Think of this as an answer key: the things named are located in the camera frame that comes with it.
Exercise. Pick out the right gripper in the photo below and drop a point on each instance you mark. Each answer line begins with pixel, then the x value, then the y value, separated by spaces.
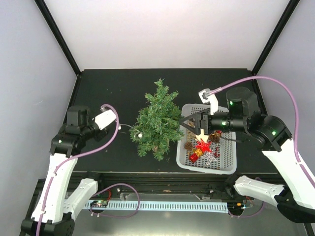
pixel 199 123

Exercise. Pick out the gold gift box ornament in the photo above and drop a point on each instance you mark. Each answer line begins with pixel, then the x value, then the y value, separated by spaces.
pixel 198 152

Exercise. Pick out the red gift box ornament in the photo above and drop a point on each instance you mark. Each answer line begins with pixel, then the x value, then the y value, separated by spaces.
pixel 193 158

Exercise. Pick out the red berry sprig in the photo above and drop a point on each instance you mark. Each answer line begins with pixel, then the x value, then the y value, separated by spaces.
pixel 217 152

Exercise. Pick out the small green christmas tree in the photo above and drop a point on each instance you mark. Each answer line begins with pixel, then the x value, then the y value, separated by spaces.
pixel 158 122

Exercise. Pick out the white bulb string lights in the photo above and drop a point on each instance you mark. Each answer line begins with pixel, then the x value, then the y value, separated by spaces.
pixel 138 133

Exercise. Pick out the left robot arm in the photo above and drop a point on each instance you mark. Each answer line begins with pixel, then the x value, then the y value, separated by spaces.
pixel 55 213

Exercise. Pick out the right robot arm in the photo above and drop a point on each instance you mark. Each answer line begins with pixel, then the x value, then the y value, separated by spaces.
pixel 295 199

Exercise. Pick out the cream wooden heart ornament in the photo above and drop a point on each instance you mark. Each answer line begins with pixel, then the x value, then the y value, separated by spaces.
pixel 202 136

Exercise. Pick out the brown pinecone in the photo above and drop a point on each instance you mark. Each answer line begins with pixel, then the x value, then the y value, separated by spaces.
pixel 188 146

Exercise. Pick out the red star ornament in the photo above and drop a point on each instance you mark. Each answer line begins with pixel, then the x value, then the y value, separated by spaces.
pixel 203 146

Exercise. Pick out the pinecone with gold bow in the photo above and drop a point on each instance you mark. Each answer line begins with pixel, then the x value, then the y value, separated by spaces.
pixel 215 137

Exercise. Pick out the silver star ornament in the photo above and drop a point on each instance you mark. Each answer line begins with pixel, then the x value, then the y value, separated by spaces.
pixel 209 156

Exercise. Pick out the right circuit board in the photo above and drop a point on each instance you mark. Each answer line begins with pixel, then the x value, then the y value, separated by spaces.
pixel 239 205

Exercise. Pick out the circuit board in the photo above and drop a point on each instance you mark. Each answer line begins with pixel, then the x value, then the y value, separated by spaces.
pixel 239 205
pixel 99 203

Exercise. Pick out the left circuit board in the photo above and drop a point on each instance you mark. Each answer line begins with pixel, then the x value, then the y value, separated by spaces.
pixel 99 203

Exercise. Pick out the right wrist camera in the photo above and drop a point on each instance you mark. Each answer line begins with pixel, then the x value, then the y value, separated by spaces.
pixel 207 97

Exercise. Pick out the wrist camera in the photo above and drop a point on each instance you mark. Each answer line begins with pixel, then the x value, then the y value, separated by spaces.
pixel 104 119
pixel 207 97

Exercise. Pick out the black aluminium frame rail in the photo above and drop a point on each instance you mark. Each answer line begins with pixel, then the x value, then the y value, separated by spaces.
pixel 209 185

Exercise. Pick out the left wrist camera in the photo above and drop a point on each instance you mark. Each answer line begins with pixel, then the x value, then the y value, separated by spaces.
pixel 104 119

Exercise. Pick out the white slotted cable duct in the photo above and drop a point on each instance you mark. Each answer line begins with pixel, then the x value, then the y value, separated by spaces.
pixel 216 207

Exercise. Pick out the right black corner post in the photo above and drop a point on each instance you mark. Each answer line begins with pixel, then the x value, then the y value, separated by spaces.
pixel 283 20

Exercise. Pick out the black corner post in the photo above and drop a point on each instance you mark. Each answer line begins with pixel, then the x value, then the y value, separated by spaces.
pixel 43 8
pixel 283 20

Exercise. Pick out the left black corner post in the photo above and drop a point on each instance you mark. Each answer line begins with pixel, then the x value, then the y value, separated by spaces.
pixel 43 8

